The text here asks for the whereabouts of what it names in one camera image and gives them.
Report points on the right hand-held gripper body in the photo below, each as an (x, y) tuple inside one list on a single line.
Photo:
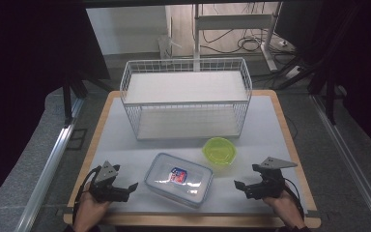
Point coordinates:
[(269, 188)]

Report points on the grey table mat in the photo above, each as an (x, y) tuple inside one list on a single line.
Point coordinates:
[(116, 148)]

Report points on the white power strip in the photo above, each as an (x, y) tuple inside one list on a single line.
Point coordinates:
[(293, 72)]

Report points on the black metal stand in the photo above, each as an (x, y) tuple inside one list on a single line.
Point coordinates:
[(67, 100), (330, 100)]

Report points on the person's left hand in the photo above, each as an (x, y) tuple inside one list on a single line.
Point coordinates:
[(88, 211)]

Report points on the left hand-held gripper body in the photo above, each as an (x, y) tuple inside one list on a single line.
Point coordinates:
[(104, 190)]

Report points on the clear rectangular food container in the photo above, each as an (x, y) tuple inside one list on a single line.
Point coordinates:
[(161, 183)]

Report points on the aluminium rail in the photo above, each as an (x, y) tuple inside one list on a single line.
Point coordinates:
[(50, 167), (351, 164)]

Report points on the white desk frame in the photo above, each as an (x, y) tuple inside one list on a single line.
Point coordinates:
[(232, 22)]

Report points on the dark curtain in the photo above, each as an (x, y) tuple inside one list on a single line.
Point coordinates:
[(29, 48), (360, 48)]

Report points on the person's right hand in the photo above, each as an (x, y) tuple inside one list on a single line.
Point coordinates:
[(286, 211)]

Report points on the green round container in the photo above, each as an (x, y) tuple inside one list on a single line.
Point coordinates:
[(219, 151)]

